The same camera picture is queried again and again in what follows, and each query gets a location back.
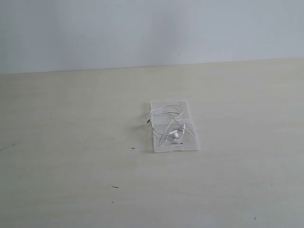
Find white wired earphones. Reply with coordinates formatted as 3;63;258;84
147;104;197;147

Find clear plastic open case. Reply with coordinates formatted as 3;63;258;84
150;100;200;152

